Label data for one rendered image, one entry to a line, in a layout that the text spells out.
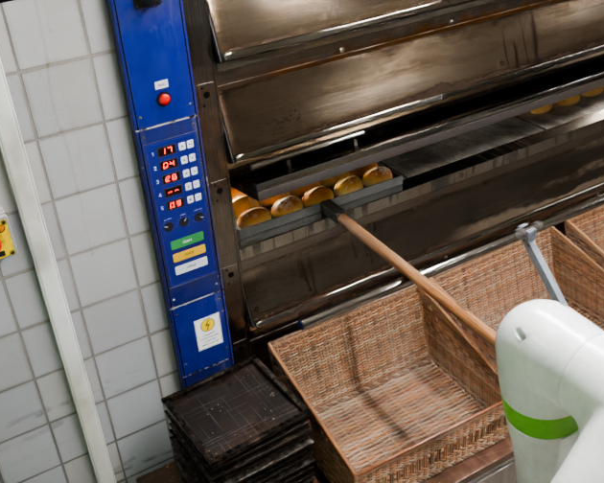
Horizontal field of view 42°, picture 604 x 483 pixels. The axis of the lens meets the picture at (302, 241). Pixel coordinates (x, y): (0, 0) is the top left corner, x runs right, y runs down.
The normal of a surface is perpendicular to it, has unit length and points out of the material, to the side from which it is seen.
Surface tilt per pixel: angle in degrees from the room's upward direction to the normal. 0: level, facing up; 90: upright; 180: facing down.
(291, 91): 70
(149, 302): 90
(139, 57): 90
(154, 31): 90
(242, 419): 0
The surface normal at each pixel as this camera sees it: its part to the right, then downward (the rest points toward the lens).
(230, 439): -0.07, -0.85
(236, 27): 0.46, 0.11
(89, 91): 0.51, 0.43
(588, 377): -0.67, -0.33
